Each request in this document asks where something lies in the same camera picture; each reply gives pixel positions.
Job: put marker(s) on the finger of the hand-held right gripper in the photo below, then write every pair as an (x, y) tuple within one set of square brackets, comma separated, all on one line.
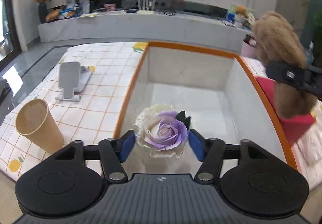
[(289, 74)]

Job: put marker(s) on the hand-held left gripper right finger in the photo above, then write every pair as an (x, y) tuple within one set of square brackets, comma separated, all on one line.
[(195, 144)]

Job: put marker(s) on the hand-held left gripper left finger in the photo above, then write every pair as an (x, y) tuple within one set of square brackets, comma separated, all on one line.
[(127, 144)]

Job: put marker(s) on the purple and white rose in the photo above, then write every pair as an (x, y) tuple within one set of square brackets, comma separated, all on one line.
[(164, 133)]

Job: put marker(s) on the brown plush toy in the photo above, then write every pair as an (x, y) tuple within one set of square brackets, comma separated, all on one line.
[(279, 43)]

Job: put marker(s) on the white storage box orange rim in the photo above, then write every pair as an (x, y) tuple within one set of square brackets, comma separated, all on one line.
[(186, 93)]

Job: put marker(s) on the pink trash bin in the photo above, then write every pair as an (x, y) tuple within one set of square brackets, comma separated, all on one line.
[(247, 48)]

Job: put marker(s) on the red box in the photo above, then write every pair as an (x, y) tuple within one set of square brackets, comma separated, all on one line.
[(291, 126)]

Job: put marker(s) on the checked lemon print tablecloth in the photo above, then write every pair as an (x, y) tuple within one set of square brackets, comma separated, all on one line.
[(95, 80)]

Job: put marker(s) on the translucent plastic bag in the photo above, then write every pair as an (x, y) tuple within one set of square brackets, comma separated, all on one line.
[(310, 146)]

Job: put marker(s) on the tall leafy plant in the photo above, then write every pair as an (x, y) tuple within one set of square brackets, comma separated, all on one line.
[(305, 0)]

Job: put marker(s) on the plush bear bouquet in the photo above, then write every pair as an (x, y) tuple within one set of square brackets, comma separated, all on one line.
[(241, 14)]

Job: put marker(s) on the grey phone stand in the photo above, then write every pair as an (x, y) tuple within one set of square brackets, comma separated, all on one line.
[(71, 78)]

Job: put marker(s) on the brown paper cup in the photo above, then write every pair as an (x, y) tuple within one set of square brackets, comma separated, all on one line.
[(37, 126)]

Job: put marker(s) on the white marble television bench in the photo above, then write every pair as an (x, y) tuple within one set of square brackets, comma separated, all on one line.
[(151, 28)]

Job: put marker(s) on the yellow paper sheet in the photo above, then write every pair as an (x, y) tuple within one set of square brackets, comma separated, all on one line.
[(89, 15)]

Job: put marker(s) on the white router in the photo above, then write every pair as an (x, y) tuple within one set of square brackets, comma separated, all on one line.
[(146, 9)]

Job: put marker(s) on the pink box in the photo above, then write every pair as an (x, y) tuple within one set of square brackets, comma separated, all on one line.
[(110, 7)]

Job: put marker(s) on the clear water bottle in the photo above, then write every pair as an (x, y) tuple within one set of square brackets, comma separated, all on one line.
[(85, 5)]

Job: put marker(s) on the brown bread-shaped object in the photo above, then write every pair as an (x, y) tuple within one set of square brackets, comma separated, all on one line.
[(52, 15)]

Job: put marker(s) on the vase with yellow flowers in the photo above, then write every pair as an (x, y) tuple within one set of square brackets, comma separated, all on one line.
[(41, 0)]

